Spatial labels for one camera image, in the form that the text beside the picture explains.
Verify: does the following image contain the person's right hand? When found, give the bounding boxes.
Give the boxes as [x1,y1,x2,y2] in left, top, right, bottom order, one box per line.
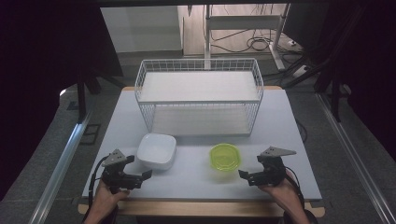
[259,173,303,214]

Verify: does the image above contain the person's left hand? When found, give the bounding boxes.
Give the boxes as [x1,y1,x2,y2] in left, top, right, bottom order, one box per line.
[92,177,132,217]

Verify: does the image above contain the white desk frame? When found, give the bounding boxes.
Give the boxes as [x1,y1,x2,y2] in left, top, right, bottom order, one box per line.
[203,3,292,72]

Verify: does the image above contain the black floor cables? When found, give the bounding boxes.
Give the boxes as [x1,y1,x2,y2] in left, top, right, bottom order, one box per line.
[209,27,302,54]

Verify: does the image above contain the aluminium rail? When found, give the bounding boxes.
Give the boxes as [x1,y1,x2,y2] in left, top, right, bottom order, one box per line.
[316,92,396,224]
[27,113,94,224]

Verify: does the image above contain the white wire shelf rack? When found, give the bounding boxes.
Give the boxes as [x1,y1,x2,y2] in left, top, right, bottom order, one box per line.
[134,58,265,138]

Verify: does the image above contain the left hand-held gripper cable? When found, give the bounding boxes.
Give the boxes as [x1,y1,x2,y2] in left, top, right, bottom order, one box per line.
[88,153,112,210]

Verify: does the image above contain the white power strip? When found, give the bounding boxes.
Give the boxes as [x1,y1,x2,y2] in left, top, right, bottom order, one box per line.
[291,63,311,79]

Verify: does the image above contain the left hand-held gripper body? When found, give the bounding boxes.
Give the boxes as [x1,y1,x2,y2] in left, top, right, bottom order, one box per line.
[101,148,145,191]

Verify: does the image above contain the hand-held gripper cable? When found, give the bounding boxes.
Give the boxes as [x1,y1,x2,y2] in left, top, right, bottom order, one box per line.
[284,166,306,213]
[88,153,112,210]

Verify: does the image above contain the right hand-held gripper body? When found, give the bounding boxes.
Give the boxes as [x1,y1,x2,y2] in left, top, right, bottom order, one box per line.
[247,146,298,188]

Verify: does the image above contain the black metal stand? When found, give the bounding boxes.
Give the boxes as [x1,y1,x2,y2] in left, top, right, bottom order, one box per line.
[76,69,126,124]
[281,6,367,123]

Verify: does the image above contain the green translucent bowl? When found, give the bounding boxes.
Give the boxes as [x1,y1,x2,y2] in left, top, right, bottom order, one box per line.
[209,142,243,173]

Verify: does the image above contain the thin black cable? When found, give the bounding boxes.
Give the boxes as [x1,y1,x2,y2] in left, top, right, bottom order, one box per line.
[295,119,309,145]

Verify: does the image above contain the white square bowl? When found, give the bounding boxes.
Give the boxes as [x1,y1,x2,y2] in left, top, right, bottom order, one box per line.
[136,133,177,172]

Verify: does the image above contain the right hand-held gripper cable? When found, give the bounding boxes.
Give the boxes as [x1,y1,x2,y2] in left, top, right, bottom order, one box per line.
[284,166,306,213]

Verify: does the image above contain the white cabinet panel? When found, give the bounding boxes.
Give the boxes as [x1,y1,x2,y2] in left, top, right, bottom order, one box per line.
[100,6,184,54]

